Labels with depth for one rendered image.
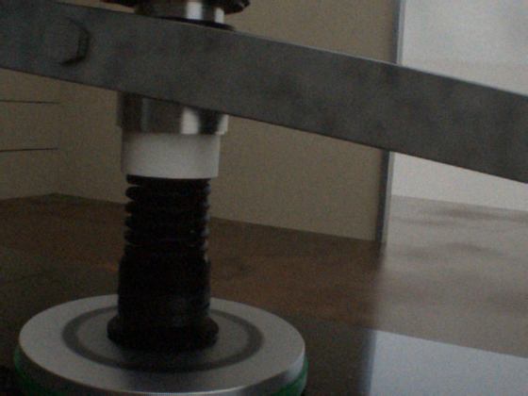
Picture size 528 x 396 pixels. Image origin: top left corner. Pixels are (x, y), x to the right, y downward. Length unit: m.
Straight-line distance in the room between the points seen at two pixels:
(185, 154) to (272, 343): 0.15
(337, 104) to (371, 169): 5.03
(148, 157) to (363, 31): 5.09
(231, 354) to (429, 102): 0.22
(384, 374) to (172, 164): 0.24
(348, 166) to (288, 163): 0.56
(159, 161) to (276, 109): 0.09
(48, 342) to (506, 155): 0.33
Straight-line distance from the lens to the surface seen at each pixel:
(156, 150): 0.43
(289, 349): 0.47
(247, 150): 5.83
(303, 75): 0.37
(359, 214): 5.46
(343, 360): 0.55
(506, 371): 0.57
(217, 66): 0.39
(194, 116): 0.42
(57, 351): 0.45
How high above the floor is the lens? 1.00
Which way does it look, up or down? 8 degrees down
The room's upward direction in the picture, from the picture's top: 4 degrees clockwise
